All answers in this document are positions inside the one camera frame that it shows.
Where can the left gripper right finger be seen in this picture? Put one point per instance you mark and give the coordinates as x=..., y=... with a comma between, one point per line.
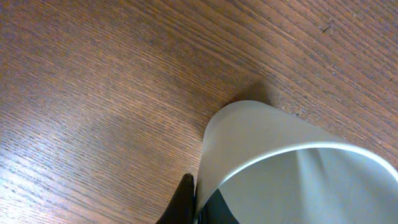
x=216, y=211

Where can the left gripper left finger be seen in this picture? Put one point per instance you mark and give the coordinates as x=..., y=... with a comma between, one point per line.
x=181, y=205

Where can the grey translucent cup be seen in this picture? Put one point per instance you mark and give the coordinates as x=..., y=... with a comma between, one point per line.
x=272, y=167

